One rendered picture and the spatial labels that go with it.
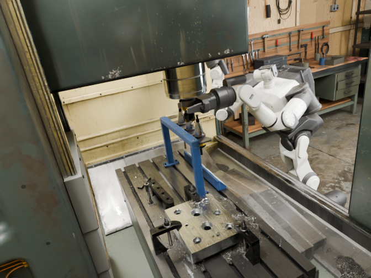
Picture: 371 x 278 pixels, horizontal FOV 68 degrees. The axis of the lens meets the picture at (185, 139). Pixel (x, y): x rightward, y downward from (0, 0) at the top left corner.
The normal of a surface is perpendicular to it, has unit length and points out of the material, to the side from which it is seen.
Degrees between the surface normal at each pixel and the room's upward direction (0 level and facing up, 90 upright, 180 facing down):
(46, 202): 90
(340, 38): 90
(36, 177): 90
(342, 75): 90
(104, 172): 25
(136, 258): 0
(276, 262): 0
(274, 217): 8
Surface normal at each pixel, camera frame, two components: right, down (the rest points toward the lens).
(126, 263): -0.13, -0.91
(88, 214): 0.40, 0.32
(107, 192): 0.05, -0.67
